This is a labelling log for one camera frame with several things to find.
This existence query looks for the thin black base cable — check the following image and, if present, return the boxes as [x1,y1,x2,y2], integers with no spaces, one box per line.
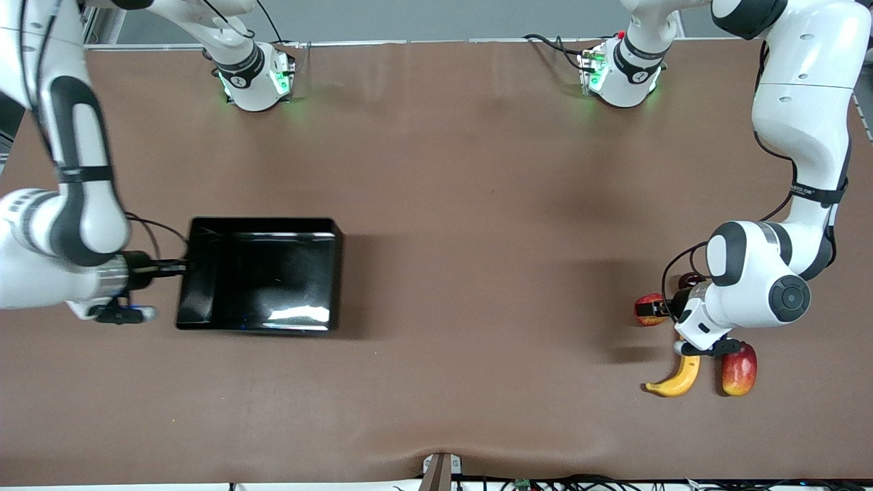
[254,0,286,45]

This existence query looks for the red yellow apple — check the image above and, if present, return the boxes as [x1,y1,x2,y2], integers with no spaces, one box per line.
[634,293,670,327]

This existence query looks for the brown table edge bracket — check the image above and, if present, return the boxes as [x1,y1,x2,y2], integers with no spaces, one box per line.
[421,452,463,491]

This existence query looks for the black base cables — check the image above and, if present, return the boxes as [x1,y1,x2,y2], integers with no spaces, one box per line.
[522,33,594,72]

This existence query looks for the silver table edge rail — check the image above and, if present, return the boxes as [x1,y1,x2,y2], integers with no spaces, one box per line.
[85,38,765,52]

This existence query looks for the red yellow mango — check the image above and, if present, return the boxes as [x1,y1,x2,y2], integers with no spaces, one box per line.
[721,342,758,397]

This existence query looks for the aluminium frame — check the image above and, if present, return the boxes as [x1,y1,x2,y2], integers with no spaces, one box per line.
[80,5,130,47]

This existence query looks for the black plastic box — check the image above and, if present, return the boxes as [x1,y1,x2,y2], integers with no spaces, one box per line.
[175,217,344,335]

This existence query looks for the yellow banana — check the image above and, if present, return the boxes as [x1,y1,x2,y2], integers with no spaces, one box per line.
[645,351,702,398]

